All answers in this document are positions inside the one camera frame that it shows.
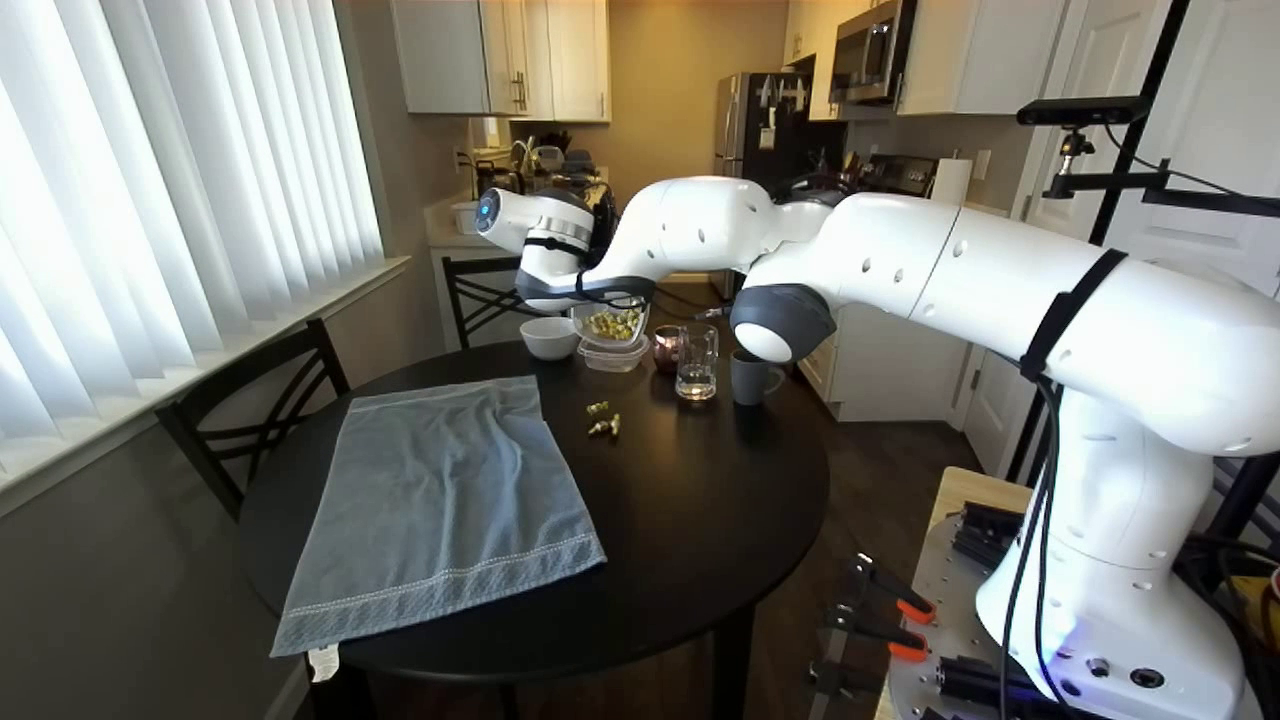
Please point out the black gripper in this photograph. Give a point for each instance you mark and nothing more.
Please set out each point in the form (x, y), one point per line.
(545, 300)

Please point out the yellow candy pile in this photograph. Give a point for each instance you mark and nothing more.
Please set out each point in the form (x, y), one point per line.
(614, 326)

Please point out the clear plastic bowl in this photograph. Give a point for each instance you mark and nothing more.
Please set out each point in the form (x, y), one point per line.
(645, 322)

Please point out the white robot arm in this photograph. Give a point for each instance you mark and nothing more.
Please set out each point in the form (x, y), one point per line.
(1134, 344)

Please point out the white ceramic bowl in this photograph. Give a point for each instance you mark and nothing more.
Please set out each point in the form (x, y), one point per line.
(545, 341)

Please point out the small dark red cup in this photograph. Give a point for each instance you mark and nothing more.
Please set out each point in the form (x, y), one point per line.
(665, 355)

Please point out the black chair with crossed back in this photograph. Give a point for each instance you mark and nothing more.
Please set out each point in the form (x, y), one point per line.
(481, 261)
(241, 379)

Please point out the clear glass jar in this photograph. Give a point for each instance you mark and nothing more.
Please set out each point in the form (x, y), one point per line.
(698, 383)

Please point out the clear tub on counter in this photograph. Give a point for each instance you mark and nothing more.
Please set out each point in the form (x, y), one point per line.
(463, 220)

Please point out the dark countertop appliance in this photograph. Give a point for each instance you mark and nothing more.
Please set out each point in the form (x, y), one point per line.
(545, 159)

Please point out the grey mug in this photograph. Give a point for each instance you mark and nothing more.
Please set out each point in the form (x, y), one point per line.
(749, 387)

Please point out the light blue cloth towel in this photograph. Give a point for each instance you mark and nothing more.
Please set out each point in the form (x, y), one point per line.
(441, 505)

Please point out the stainless refrigerator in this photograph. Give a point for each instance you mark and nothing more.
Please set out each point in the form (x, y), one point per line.
(758, 115)

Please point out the white base cabinet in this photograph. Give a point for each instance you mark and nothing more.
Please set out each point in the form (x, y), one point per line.
(884, 383)

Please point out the black microwave oven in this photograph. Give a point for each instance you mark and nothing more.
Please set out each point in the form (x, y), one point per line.
(868, 53)

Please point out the black table leg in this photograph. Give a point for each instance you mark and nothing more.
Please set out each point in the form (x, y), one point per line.
(728, 664)

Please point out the white paper towel roll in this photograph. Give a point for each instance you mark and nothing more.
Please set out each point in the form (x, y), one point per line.
(954, 182)

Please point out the white panel door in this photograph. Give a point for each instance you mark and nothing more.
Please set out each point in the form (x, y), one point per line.
(998, 415)

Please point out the white towel tag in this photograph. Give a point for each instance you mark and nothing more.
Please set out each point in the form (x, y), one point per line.
(327, 664)

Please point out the light workbench top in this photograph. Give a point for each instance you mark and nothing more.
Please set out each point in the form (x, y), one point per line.
(944, 587)

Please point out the white vertical window blinds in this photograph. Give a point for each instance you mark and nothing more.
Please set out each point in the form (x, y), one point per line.
(163, 163)

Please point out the black electronic box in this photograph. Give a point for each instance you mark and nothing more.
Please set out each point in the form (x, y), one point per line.
(985, 534)

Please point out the white window sill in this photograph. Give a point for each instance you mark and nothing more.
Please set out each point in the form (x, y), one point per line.
(80, 434)

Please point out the cream wall cabinet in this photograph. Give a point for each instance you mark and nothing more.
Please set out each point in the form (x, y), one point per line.
(534, 53)

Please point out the white wall cabinet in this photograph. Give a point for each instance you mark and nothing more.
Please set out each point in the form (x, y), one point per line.
(982, 53)

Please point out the black camera stand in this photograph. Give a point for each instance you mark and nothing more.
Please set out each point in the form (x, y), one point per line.
(1081, 109)

